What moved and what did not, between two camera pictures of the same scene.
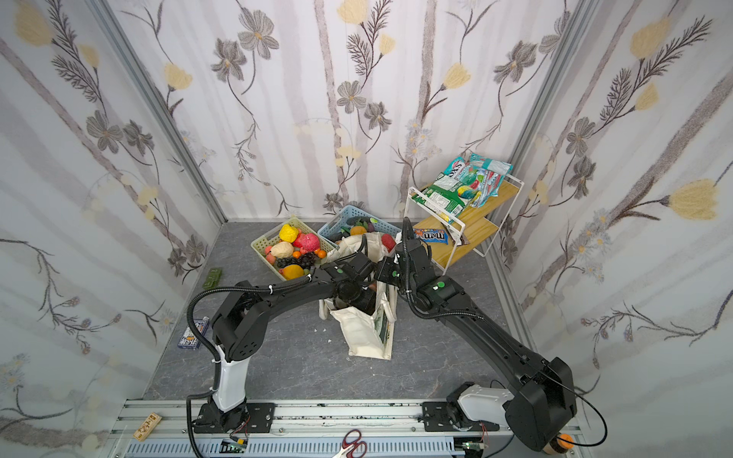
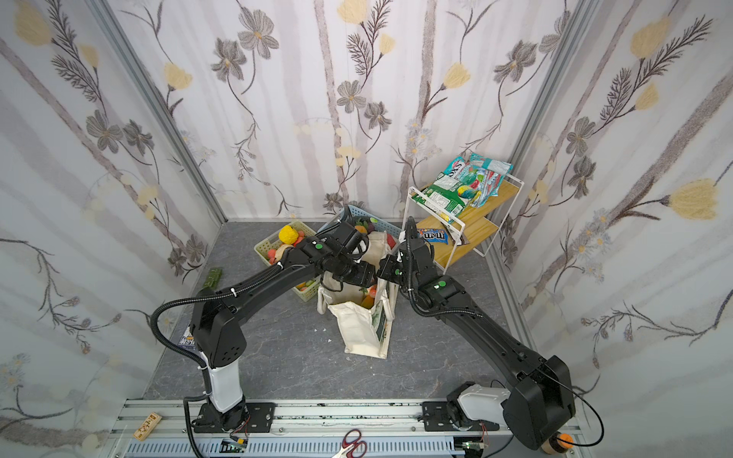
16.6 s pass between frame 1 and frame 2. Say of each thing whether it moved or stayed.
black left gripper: moved
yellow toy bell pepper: stayed
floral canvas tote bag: stayed
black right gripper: stayed
